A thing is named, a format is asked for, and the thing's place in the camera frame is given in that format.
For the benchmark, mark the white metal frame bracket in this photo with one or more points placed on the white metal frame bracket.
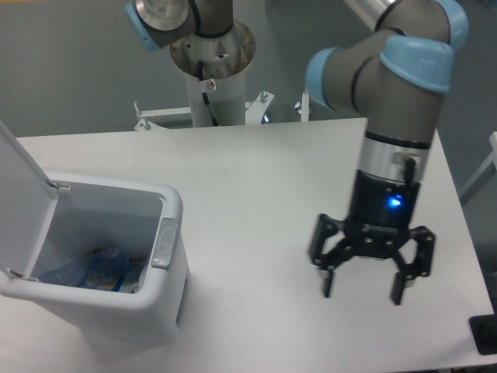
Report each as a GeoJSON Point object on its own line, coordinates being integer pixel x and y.
{"type": "Point", "coordinates": [174, 118]}

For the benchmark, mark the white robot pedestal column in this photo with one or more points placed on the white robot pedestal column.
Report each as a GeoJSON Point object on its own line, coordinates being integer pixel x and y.
{"type": "Point", "coordinates": [214, 71]}

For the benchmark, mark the clear plastic bag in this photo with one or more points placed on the clear plastic bag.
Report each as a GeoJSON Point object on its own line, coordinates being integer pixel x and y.
{"type": "Point", "coordinates": [134, 276]}

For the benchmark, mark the white bracket with bolt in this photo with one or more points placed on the white bracket with bolt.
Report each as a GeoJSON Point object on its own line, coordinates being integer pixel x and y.
{"type": "Point", "coordinates": [256, 111]}

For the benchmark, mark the blue snack wrapper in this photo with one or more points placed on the blue snack wrapper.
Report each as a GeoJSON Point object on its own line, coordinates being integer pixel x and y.
{"type": "Point", "coordinates": [105, 273]}

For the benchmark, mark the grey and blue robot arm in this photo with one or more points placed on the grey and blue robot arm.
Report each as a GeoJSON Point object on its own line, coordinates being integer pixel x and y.
{"type": "Point", "coordinates": [396, 78]}

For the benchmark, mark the white trash can lid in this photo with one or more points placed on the white trash can lid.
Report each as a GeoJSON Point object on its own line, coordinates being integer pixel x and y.
{"type": "Point", "coordinates": [28, 203]}

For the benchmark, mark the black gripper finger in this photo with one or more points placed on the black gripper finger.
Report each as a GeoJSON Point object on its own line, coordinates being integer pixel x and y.
{"type": "Point", "coordinates": [419, 267]}
{"type": "Point", "coordinates": [348, 247]}

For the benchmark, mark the white upright bracket post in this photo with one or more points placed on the white upright bracket post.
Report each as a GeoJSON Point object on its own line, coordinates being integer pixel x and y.
{"type": "Point", "coordinates": [303, 107]}

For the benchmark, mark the black clamp at table edge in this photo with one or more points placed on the black clamp at table edge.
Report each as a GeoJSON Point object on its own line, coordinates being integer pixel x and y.
{"type": "Point", "coordinates": [483, 328]}

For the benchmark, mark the white plastic trash can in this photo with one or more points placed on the white plastic trash can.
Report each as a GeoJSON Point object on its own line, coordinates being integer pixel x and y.
{"type": "Point", "coordinates": [142, 219]}

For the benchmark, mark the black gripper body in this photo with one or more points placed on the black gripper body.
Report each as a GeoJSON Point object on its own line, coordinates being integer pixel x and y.
{"type": "Point", "coordinates": [378, 208]}

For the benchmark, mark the clear plastic water bottle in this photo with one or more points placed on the clear plastic water bottle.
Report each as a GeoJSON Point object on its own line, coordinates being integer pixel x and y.
{"type": "Point", "coordinates": [72, 274]}

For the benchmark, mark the white frame leg right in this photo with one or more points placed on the white frame leg right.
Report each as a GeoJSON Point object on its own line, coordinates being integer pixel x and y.
{"type": "Point", "coordinates": [481, 175]}

